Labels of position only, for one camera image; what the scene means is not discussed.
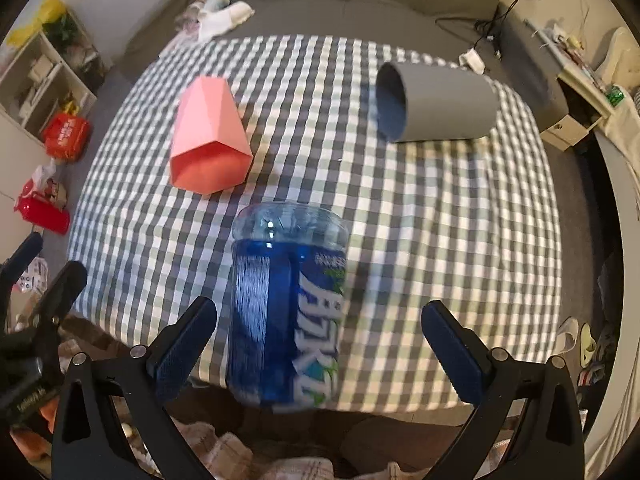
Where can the white shelf unit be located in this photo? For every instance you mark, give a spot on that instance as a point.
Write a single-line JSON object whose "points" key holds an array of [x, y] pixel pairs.
{"points": [[39, 83]]}

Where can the yellow plastic bag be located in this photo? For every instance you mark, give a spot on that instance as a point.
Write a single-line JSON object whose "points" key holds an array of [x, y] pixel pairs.
{"points": [[48, 12]]}

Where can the white charger adapter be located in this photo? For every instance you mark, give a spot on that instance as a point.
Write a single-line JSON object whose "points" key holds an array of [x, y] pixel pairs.
{"points": [[472, 60]]}

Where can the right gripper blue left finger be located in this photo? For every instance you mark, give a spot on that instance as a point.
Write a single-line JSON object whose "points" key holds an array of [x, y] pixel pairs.
{"points": [[175, 350]]}

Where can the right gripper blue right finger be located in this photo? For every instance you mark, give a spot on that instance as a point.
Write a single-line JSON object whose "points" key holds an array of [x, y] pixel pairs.
{"points": [[460, 353]]}

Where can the green can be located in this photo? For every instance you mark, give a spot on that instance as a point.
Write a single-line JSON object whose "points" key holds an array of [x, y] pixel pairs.
{"points": [[615, 94]]}

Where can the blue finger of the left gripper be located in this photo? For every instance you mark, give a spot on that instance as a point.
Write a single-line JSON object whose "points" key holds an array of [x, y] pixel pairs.
{"points": [[56, 302], [19, 262]]}

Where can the blue transparent plastic cup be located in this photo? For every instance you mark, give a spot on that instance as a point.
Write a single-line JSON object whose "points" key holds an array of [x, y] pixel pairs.
{"points": [[289, 270]]}

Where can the checkered tablecloth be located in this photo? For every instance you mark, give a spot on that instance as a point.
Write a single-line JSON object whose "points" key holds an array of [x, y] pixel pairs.
{"points": [[472, 223]]}

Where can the red shopping bag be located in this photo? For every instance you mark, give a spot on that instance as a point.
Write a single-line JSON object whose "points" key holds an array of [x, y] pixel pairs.
{"points": [[66, 136]]}

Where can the white bedside table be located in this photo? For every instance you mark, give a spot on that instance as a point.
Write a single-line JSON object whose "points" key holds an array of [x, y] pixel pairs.
{"points": [[587, 104]]}

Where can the white cloth on sofa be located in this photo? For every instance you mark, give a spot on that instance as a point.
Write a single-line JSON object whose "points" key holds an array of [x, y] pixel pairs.
{"points": [[218, 23]]}

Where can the red bottle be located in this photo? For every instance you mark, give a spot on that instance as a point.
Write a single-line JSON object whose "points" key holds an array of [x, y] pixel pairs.
{"points": [[44, 207]]}

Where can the grey cylindrical cup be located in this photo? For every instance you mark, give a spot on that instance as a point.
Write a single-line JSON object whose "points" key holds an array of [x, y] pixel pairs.
{"points": [[420, 102]]}

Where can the pink faceted cup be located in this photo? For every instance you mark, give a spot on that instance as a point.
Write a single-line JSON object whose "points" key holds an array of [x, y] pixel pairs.
{"points": [[209, 150]]}

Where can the plaid fabric below table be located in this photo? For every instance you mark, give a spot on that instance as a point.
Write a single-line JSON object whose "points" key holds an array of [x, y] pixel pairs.
{"points": [[106, 423]]}

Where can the grey sofa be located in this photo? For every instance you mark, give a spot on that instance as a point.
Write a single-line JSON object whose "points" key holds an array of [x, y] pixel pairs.
{"points": [[442, 28]]}

